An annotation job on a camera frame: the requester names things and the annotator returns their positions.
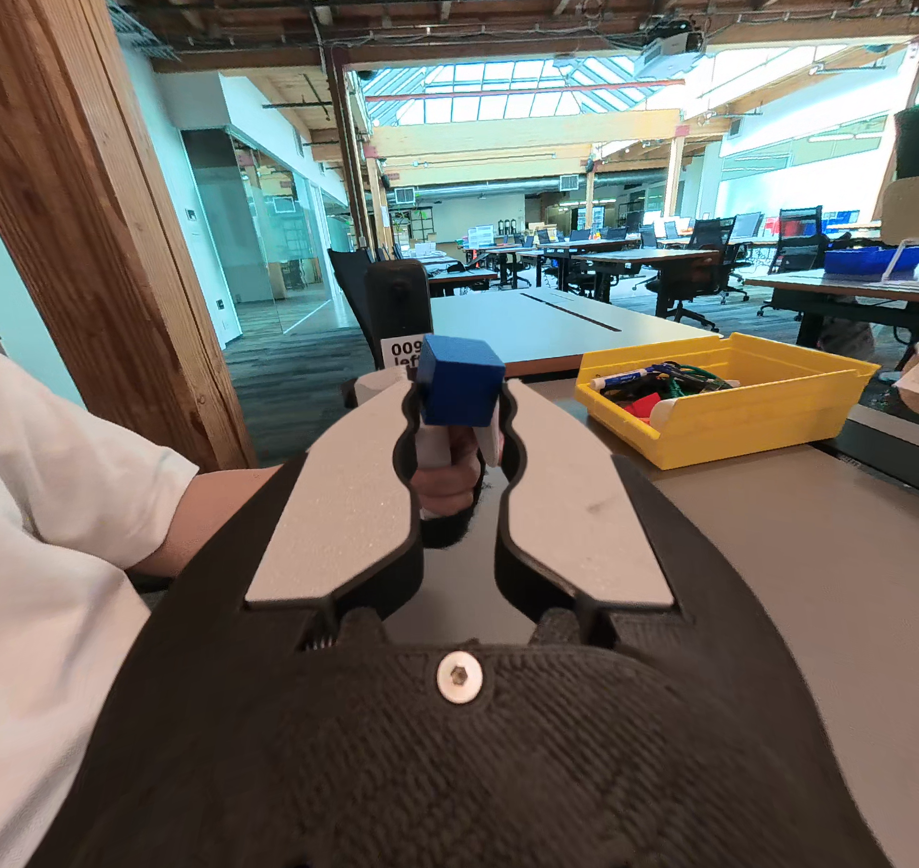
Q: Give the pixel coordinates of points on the wooden post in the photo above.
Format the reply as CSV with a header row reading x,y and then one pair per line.
x,y
93,200

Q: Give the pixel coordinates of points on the black panel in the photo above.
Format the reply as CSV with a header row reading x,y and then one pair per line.
x,y
908,143

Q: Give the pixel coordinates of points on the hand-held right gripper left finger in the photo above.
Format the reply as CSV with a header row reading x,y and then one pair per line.
x,y
337,516

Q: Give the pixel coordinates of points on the person's left hand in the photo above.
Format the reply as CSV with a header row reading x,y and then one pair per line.
x,y
445,491

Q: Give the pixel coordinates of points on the blue Expo marker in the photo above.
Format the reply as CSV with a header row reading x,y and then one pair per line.
x,y
621,378

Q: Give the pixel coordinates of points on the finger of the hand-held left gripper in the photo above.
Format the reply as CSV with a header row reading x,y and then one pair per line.
x,y
493,444
380,385

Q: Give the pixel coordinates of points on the background desk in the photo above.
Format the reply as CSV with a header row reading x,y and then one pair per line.
x,y
811,285
646,258

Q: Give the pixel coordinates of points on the person's left forearm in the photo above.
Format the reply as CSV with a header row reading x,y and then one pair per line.
x,y
215,516

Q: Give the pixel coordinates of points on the yellow bin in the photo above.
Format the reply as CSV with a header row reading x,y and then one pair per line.
x,y
718,430

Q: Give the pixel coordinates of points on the ceiling projector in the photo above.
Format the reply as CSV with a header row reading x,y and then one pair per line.
x,y
671,46

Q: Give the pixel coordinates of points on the blue cube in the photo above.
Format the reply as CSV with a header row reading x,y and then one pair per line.
x,y
459,380

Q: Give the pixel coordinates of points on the blue storage bin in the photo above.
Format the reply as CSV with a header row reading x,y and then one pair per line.
x,y
861,261

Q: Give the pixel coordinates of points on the white cylinder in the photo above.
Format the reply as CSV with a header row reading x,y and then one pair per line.
x,y
668,412

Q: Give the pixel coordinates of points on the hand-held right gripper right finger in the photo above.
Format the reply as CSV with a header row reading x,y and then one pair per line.
x,y
581,516

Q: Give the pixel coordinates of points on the red plastic piece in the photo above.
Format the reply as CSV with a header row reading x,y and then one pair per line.
x,y
642,405

